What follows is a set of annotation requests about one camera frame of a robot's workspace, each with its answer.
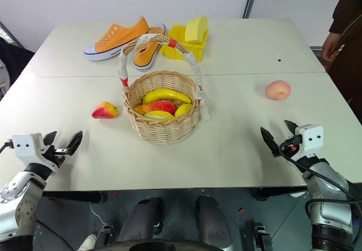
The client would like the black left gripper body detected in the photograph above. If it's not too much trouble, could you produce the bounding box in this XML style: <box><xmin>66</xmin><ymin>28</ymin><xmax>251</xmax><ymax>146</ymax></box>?
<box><xmin>44</xmin><ymin>144</ymin><xmax>71</xmax><ymax>173</ymax></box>

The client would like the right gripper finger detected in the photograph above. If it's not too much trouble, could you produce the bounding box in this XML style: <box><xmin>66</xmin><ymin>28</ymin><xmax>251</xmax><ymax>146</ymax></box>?
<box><xmin>284</xmin><ymin>119</ymin><xmax>298</xmax><ymax>136</ymax></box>
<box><xmin>260</xmin><ymin>126</ymin><xmax>280</xmax><ymax>158</ymax></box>

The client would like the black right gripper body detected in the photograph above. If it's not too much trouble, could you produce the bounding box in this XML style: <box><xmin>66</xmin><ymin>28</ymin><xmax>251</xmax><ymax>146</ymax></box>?
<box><xmin>278</xmin><ymin>135</ymin><xmax>302</xmax><ymax>158</ymax></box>

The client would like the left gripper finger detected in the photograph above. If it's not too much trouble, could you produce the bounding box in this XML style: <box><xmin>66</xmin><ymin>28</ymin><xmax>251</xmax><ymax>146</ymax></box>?
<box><xmin>65</xmin><ymin>130</ymin><xmax>84</xmax><ymax>155</ymax></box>
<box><xmin>42</xmin><ymin>131</ymin><xmax>58</xmax><ymax>146</ymax></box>

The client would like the yellow lemon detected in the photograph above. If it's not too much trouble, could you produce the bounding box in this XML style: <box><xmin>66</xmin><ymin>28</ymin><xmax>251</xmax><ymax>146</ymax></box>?
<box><xmin>174</xmin><ymin>103</ymin><xmax>194</xmax><ymax>119</ymax></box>
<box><xmin>144</xmin><ymin>110</ymin><xmax>175</xmax><ymax>125</ymax></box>

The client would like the bystander bare hand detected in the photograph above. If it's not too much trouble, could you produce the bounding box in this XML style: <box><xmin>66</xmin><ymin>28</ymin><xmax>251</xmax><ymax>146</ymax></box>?
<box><xmin>322</xmin><ymin>31</ymin><xmax>341</xmax><ymax>63</ymax></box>

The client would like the pink peach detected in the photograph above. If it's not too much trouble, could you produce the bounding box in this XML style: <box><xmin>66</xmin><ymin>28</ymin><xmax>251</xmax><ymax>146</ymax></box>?
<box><xmin>265</xmin><ymin>80</ymin><xmax>292</xmax><ymax>101</ymax></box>

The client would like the red yellow pear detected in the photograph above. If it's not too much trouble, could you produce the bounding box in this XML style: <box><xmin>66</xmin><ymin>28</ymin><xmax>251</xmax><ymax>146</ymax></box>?
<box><xmin>91</xmin><ymin>101</ymin><xmax>120</xmax><ymax>120</ymax></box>

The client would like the red yellow mango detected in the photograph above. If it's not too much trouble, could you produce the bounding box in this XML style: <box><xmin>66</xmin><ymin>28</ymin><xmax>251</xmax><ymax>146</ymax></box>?
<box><xmin>133</xmin><ymin>100</ymin><xmax>177</xmax><ymax>116</ymax></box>

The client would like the black caster foot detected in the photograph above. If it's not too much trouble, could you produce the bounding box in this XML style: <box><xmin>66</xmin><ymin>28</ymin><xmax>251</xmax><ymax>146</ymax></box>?
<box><xmin>252</xmin><ymin>221</ymin><xmax>274</xmax><ymax>250</ymax></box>
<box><xmin>97</xmin><ymin>223</ymin><xmax>114</xmax><ymax>245</ymax></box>

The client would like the person in brown coat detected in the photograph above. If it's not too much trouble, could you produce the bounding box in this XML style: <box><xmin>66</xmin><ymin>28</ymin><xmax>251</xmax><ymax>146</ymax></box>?
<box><xmin>322</xmin><ymin>0</ymin><xmax>362</xmax><ymax>114</ymax></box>

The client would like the dark rounded shape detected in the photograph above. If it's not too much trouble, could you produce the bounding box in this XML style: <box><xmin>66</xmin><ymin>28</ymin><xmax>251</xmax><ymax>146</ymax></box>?
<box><xmin>117</xmin><ymin>196</ymin><xmax>164</xmax><ymax>244</ymax></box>
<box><xmin>195</xmin><ymin>195</ymin><xmax>235</xmax><ymax>249</ymax></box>

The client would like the yellow banana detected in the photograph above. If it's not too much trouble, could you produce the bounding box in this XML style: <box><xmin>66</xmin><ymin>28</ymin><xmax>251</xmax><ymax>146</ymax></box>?
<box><xmin>142</xmin><ymin>88</ymin><xmax>193</xmax><ymax>105</ymax></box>

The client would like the orange canvas sneaker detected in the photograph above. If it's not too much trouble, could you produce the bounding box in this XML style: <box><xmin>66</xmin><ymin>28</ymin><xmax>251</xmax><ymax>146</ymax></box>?
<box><xmin>83</xmin><ymin>16</ymin><xmax>151</xmax><ymax>63</ymax></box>
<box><xmin>132</xmin><ymin>22</ymin><xmax>167</xmax><ymax>72</ymax></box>

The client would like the yellow plastic bin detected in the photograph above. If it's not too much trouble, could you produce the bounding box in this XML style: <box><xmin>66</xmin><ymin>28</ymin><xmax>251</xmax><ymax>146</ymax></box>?
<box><xmin>158</xmin><ymin>24</ymin><xmax>210</xmax><ymax>63</ymax></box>

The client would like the yellow sponge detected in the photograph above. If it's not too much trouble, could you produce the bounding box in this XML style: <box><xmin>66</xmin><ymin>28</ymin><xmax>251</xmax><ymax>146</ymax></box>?
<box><xmin>184</xmin><ymin>15</ymin><xmax>209</xmax><ymax>44</ymax></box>

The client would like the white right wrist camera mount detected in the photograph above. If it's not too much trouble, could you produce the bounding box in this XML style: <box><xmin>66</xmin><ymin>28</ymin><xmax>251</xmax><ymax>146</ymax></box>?
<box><xmin>294</xmin><ymin>124</ymin><xmax>325</xmax><ymax>162</ymax></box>

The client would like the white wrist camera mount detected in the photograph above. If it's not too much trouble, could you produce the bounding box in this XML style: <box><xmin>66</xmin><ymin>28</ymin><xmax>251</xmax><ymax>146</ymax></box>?
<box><xmin>12</xmin><ymin>133</ymin><xmax>62</xmax><ymax>176</ymax></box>
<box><xmin>294</xmin><ymin>124</ymin><xmax>325</xmax><ymax>162</ymax></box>

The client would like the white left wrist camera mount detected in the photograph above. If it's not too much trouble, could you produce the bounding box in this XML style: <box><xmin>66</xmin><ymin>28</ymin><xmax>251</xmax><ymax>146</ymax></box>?
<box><xmin>12</xmin><ymin>133</ymin><xmax>62</xmax><ymax>176</ymax></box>

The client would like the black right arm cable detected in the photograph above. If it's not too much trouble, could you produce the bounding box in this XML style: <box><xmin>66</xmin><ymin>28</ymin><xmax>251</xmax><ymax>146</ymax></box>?
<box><xmin>278</xmin><ymin>140</ymin><xmax>359</xmax><ymax>236</ymax></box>

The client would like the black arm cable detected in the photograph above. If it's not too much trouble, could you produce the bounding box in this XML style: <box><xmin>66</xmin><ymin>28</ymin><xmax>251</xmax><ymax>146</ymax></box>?
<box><xmin>278</xmin><ymin>140</ymin><xmax>359</xmax><ymax>236</ymax></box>
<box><xmin>0</xmin><ymin>139</ymin><xmax>15</xmax><ymax>153</ymax></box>

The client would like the black table frame bar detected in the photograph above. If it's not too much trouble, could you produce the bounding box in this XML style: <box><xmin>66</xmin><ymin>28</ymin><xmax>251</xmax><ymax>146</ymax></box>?
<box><xmin>252</xmin><ymin>186</ymin><xmax>308</xmax><ymax>202</ymax></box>
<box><xmin>41</xmin><ymin>191</ymin><xmax>107</xmax><ymax>206</ymax></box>

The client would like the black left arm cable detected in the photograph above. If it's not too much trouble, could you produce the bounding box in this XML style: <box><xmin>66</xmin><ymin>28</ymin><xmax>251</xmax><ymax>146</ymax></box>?
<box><xmin>0</xmin><ymin>139</ymin><xmax>15</xmax><ymax>153</ymax></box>

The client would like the white floor cable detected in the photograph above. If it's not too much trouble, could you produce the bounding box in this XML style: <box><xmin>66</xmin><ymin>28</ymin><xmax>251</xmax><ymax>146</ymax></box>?
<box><xmin>89</xmin><ymin>202</ymin><xmax>107</xmax><ymax>227</ymax></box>

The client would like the wicker basket with handle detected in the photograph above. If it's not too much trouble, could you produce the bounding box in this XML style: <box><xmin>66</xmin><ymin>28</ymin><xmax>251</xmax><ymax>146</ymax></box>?
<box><xmin>117</xmin><ymin>33</ymin><xmax>212</xmax><ymax>146</ymax></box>

